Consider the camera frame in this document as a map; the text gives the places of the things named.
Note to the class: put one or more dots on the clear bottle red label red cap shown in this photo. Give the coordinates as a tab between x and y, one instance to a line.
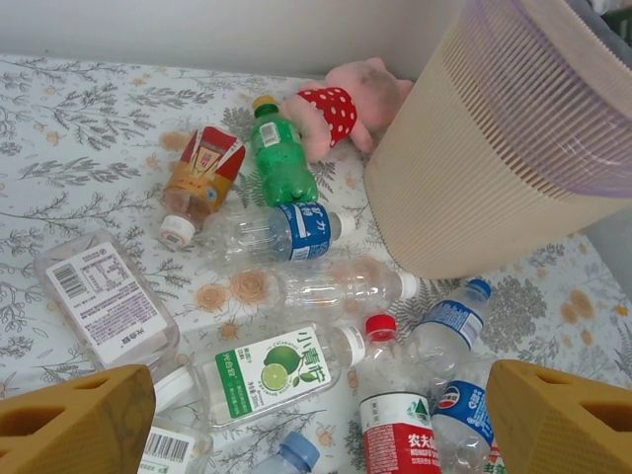
395	434

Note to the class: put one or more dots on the pink plush toy polka dots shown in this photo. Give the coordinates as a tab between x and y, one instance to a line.
340	113

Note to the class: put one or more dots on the clear bottle Pepsi label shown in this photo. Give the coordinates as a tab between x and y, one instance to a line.
464	410

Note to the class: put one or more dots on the clear bottle blue label white cap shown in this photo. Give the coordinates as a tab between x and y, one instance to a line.
306	232

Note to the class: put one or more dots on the rectangular clear bottle white label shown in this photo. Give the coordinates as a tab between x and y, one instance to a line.
99	296

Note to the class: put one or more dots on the clear bottle lime label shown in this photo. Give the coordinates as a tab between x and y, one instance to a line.
271	375

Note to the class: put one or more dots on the tea bottle orange red label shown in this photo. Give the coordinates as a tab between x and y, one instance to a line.
202	168

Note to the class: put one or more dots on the clear bottle barcode label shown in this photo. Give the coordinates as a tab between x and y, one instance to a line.
168	449

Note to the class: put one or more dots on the floral tablecloth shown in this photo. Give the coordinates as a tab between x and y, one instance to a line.
74	123

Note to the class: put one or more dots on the translucent bin liner bag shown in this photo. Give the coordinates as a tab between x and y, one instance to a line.
592	148

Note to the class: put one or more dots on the pink laundry basket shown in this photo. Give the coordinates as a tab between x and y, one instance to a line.
444	173

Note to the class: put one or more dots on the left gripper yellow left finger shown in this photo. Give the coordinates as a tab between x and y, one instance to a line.
113	424

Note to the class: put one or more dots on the clear bottle light blue cap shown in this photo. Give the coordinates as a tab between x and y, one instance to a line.
296	451

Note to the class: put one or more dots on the green bottle yellow cap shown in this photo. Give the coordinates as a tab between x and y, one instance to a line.
281	158

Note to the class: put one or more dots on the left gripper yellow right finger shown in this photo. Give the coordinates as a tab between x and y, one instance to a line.
533	434

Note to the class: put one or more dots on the clear unlabelled bottle white cap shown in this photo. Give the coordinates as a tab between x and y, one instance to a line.
340	291

